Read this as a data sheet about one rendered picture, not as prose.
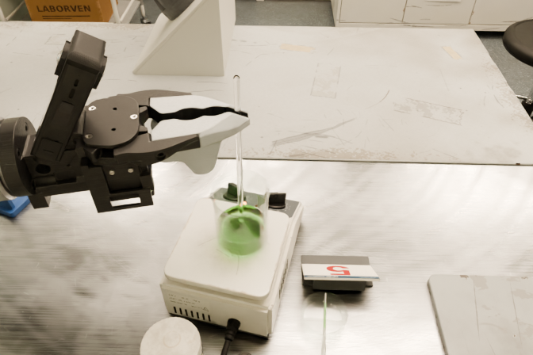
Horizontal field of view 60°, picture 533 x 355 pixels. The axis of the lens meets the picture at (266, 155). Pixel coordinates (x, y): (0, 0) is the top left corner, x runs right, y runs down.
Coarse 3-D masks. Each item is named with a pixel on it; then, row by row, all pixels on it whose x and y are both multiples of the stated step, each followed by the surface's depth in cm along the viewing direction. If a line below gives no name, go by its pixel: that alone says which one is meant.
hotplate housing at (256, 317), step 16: (288, 240) 56; (288, 256) 56; (176, 288) 51; (192, 288) 51; (272, 288) 51; (176, 304) 53; (192, 304) 52; (208, 304) 51; (224, 304) 50; (240, 304) 50; (256, 304) 49; (272, 304) 50; (208, 320) 54; (224, 320) 52; (240, 320) 52; (256, 320) 51; (272, 320) 51
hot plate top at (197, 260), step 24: (192, 216) 56; (288, 216) 56; (192, 240) 53; (216, 240) 53; (168, 264) 51; (192, 264) 51; (216, 264) 51; (240, 264) 51; (264, 264) 51; (216, 288) 49; (240, 288) 49; (264, 288) 49
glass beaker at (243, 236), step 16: (224, 176) 50; (256, 176) 50; (224, 192) 52; (256, 192) 52; (224, 208) 53; (256, 208) 46; (224, 224) 48; (240, 224) 47; (256, 224) 48; (224, 240) 50; (240, 240) 49; (256, 240) 50; (240, 256) 51
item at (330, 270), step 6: (306, 270) 58; (312, 270) 58; (318, 270) 58; (324, 270) 58; (330, 270) 58; (336, 270) 58; (342, 270) 58; (348, 270) 58; (354, 270) 58; (360, 270) 58; (366, 270) 58; (366, 276) 56; (372, 276) 56
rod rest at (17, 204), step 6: (18, 198) 69; (24, 198) 69; (0, 204) 68; (6, 204) 67; (12, 204) 67; (18, 204) 68; (24, 204) 68; (0, 210) 67; (6, 210) 67; (12, 210) 67; (18, 210) 68; (12, 216) 67
